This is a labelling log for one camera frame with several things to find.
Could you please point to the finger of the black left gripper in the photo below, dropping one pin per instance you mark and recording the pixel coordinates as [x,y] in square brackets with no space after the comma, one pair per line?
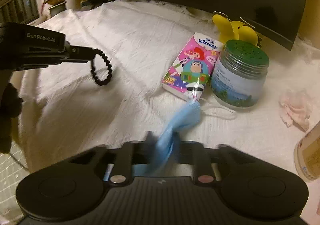
[80,54]

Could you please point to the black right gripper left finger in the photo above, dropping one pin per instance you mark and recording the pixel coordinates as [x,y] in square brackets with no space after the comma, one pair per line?
[130,154]

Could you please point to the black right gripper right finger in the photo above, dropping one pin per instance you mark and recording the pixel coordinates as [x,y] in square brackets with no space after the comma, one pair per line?
[200,159]

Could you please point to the blue face mask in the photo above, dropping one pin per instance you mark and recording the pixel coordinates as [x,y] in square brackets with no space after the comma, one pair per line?
[162,152]

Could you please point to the pink Kleenex tissue pack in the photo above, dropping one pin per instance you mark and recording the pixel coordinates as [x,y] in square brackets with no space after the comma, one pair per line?
[190,72]

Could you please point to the yellow bunny plush toy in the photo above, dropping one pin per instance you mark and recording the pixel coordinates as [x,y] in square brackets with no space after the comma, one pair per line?
[233,29]

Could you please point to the white textured cloth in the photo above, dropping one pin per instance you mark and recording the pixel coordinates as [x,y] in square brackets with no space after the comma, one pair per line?
[65,112]

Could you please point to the green lid glass jar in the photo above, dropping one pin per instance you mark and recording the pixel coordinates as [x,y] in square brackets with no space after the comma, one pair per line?
[239,74]

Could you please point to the tan label glass jar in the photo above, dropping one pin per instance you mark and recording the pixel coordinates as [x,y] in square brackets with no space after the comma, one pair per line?
[307,155]

